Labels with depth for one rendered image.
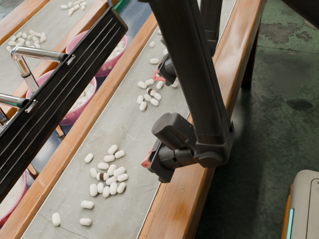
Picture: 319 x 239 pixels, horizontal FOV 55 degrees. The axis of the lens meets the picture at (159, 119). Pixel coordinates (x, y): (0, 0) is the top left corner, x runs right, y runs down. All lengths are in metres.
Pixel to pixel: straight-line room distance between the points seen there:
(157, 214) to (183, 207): 0.07
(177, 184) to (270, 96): 1.43
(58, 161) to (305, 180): 1.03
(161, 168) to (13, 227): 0.44
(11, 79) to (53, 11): 0.53
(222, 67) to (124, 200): 0.61
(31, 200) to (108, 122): 0.35
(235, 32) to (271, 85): 0.96
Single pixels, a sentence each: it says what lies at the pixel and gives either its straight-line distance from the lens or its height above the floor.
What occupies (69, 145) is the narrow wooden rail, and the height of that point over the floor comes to 0.76.
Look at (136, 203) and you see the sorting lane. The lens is 0.89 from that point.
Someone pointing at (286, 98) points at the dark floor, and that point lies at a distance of 2.20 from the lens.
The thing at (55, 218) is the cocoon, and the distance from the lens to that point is 0.92.
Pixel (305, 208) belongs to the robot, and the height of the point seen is 0.28.
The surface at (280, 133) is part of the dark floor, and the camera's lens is 2.00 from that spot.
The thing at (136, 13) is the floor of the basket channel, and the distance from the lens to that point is 1.74.
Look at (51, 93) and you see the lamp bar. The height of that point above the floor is 1.09.
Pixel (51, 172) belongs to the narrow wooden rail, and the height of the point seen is 0.76.
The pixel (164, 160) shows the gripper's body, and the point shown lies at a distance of 0.71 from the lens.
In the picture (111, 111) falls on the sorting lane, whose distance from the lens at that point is 1.11.
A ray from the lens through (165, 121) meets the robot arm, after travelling 0.63.
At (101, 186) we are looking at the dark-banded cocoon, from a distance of 0.92.
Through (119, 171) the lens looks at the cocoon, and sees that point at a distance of 0.93.
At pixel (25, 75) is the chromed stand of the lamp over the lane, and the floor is 1.03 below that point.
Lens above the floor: 1.53
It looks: 49 degrees down
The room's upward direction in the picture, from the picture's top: 9 degrees counter-clockwise
